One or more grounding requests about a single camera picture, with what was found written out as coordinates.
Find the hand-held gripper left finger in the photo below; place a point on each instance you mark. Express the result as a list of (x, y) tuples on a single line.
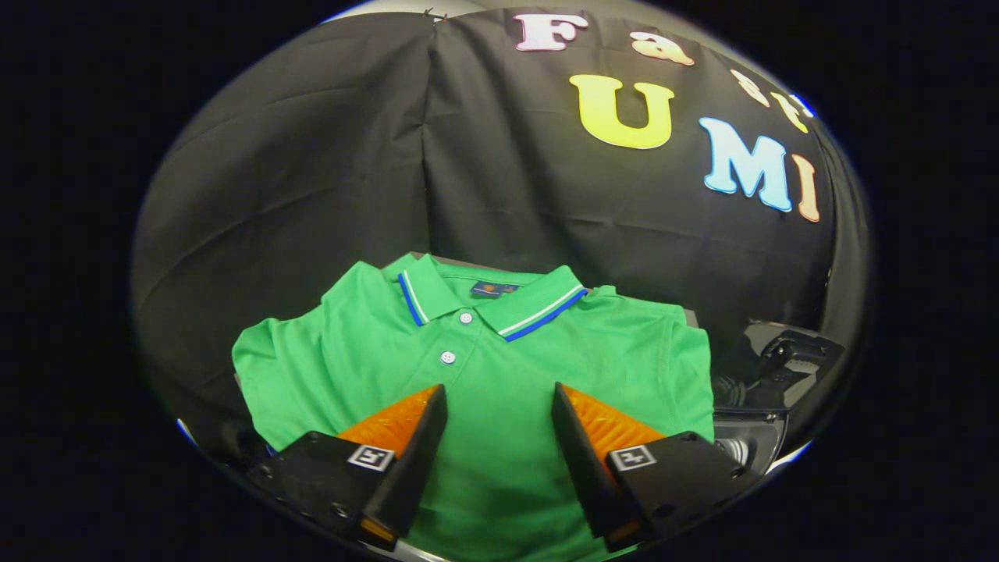
[(410, 468)]

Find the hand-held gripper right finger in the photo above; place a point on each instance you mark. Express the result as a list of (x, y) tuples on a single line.
[(581, 468)]

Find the green polo shirt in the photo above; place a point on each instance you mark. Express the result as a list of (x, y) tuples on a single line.
[(499, 406)]

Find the grey cabinet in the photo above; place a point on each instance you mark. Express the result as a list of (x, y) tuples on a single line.
[(691, 316)]

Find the black backdrop cloth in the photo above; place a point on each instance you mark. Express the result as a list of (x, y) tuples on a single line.
[(328, 172)]

